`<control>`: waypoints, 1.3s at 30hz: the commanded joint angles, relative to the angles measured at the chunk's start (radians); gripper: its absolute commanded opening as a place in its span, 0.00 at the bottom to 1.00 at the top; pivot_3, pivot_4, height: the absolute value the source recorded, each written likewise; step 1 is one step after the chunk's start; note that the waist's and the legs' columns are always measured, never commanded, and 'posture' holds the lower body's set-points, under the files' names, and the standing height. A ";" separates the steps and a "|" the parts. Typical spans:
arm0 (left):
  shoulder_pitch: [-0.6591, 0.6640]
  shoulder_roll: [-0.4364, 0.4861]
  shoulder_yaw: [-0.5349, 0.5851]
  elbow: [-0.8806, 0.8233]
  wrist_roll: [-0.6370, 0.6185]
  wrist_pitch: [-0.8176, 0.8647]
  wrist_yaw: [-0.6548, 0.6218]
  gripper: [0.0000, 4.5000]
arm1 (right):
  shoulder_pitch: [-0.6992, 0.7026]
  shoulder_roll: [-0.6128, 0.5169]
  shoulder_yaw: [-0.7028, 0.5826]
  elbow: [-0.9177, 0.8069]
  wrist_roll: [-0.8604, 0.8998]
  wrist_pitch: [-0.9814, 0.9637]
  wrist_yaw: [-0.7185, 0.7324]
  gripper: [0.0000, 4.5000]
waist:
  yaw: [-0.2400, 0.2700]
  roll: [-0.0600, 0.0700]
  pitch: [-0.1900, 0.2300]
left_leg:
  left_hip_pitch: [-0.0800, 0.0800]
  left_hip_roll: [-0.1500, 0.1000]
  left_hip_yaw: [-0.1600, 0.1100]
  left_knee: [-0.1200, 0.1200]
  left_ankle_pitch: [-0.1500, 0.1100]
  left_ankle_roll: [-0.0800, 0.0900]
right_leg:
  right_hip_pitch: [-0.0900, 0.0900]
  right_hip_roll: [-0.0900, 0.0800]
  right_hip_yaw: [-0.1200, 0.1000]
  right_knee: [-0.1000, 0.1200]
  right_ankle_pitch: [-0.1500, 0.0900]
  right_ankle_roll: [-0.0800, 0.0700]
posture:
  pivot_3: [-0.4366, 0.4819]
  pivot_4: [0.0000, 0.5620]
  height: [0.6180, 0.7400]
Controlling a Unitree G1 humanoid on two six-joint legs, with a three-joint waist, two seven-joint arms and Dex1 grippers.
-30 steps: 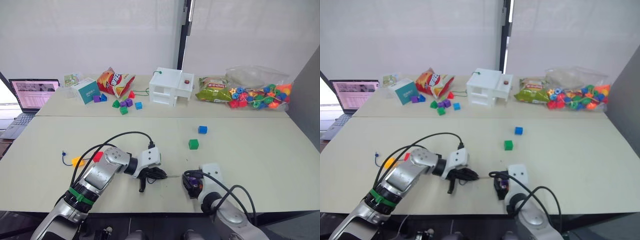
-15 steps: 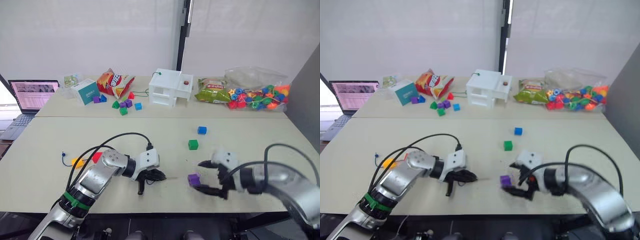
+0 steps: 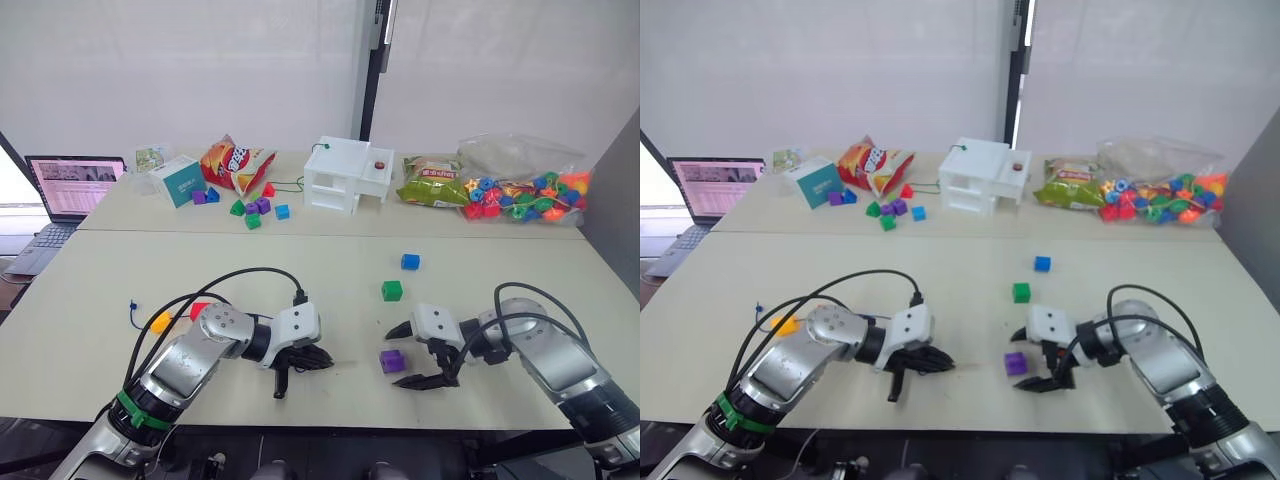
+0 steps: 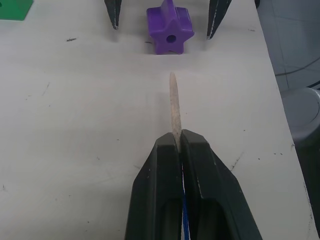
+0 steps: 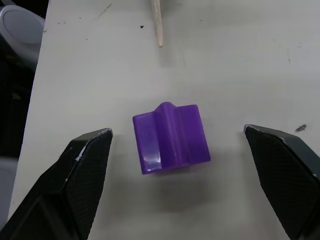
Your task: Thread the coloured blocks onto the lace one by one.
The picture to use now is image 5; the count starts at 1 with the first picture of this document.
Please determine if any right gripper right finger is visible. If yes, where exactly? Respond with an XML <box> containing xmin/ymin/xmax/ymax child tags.
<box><xmin>243</xmin><ymin>124</ymin><xmax>320</xmax><ymax>240</ymax></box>

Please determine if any purple plastic cube block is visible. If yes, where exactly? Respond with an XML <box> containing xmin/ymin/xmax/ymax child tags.
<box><xmin>131</xmin><ymin>101</ymin><xmax>211</xmax><ymax>176</ymax></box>

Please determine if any silver robot body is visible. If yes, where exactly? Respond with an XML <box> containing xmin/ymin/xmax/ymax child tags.
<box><xmin>0</xmin><ymin>4</ymin><xmax>46</xmax><ymax>66</ymax></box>

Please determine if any blue lace with wooden tip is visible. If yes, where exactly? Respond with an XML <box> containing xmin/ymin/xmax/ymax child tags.
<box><xmin>150</xmin><ymin>0</ymin><xmax>165</xmax><ymax>48</ymax></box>

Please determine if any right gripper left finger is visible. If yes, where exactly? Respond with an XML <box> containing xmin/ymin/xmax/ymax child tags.
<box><xmin>0</xmin><ymin>128</ymin><xmax>114</xmax><ymax>240</ymax></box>

